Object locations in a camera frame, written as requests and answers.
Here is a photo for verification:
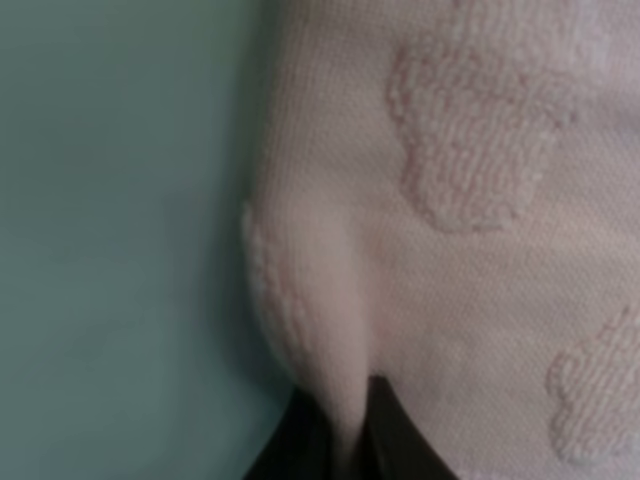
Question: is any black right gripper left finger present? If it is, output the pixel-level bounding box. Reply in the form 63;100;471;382
244;389;345;480

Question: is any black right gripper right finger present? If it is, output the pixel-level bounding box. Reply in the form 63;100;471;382
356;376;457;480

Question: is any pink terry towel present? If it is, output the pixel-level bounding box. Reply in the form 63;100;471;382
243;1;639;479

